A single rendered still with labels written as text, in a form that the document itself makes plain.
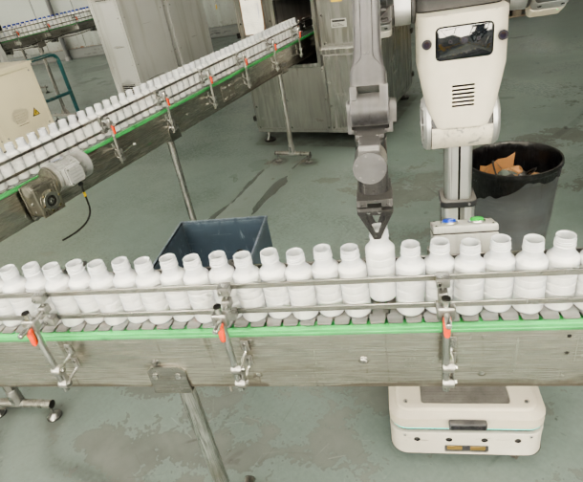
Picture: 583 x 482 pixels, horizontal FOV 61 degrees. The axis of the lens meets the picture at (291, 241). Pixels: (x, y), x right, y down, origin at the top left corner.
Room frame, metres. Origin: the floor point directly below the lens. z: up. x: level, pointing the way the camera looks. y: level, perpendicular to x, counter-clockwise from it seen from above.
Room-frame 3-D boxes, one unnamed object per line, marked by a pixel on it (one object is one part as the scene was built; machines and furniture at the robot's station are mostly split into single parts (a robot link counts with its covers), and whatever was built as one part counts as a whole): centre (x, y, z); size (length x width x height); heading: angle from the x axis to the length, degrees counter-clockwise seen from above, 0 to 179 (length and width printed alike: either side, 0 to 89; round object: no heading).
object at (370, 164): (0.83, -0.17, 1.40); 0.12 x 0.09 x 0.12; 166
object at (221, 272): (0.93, 0.17, 1.08); 0.06 x 0.06 x 0.17
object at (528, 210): (2.24, -1.16, 0.32); 0.45 x 0.45 x 0.64
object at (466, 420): (1.41, -0.56, 0.24); 0.68 x 0.53 x 0.41; 167
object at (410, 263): (0.83, -0.23, 1.09); 0.06 x 0.06 x 0.17
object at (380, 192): (0.86, -0.17, 1.31); 0.10 x 0.07 x 0.07; 167
